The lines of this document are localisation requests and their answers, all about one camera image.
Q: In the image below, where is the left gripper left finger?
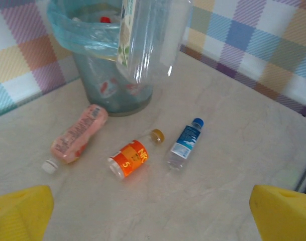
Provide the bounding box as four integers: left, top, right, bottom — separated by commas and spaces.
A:
0, 185, 55, 241

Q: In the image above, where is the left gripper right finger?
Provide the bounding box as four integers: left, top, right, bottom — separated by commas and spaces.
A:
250, 184, 306, 241

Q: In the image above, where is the pink label plastic bottle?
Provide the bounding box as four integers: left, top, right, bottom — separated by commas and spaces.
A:
41, 104, 110, 174

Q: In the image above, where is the red white label water bottle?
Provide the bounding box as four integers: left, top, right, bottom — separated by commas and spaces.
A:
98, 78, 120, 98

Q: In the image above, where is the translucent grey plastic bin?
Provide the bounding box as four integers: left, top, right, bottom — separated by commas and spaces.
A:
71, 49, 154, 117

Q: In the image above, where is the green flower label bottle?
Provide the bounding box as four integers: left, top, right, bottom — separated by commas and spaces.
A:
116, 0, 194, 85

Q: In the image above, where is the blue label water bottle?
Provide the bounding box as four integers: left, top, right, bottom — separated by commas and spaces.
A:
166, 117, 205, 172

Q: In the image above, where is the blue plastic bin liner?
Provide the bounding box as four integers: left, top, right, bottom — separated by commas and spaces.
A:
47, 0, 124, 60

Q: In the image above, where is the orange label plastic bottle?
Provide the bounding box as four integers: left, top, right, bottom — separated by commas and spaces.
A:
107, 129, 165, 181

